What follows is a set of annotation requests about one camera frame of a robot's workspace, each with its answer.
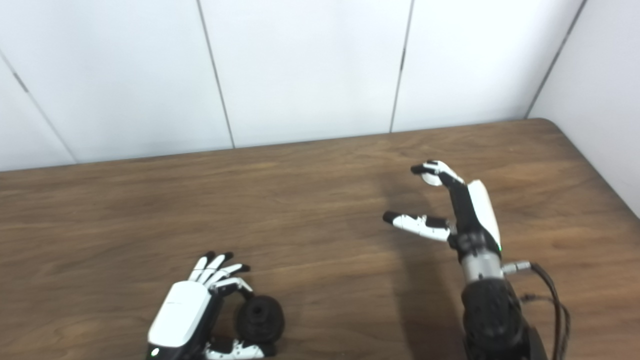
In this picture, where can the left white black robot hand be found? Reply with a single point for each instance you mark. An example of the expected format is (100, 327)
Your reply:
(180, 312)

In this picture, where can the round black part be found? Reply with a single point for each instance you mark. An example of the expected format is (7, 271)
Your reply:
(260, 320)

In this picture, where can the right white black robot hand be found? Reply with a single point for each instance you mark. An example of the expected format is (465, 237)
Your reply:
(475, 215)

